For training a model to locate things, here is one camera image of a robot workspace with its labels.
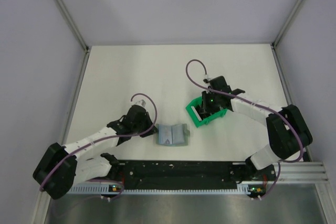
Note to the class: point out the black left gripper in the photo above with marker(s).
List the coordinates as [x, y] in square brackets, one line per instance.
[147, 118]

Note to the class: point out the aluminium frame rail front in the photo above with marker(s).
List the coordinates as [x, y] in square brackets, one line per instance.
[303, 173]

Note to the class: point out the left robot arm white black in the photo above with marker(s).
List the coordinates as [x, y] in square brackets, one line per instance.
[63, 166]

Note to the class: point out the aluminium frame post left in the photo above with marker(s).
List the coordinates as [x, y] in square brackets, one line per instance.
[71, 24]

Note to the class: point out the aluminium frame post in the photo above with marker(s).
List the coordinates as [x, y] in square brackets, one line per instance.
[71, 24]
[288, 22]

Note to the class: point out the sage green leather card holder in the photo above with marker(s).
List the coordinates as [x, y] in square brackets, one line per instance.
[172, 135]

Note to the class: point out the metal sheet panel front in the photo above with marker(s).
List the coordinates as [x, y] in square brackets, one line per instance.
[285, 204]

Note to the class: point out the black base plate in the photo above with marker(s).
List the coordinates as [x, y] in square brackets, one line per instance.
[189, 175]

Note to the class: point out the aluminium frame post right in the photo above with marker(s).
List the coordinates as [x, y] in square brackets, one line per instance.
[288, 22]

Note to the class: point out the green plastic card bin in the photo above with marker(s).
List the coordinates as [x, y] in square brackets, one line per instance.
[193, 110]

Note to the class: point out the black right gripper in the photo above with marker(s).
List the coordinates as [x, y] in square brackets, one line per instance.
[205, 108]

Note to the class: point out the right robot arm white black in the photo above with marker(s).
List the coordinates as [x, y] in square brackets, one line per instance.
[287, 130]

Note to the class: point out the white slotted cable duct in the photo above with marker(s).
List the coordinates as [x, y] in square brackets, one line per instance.
[106, 189]

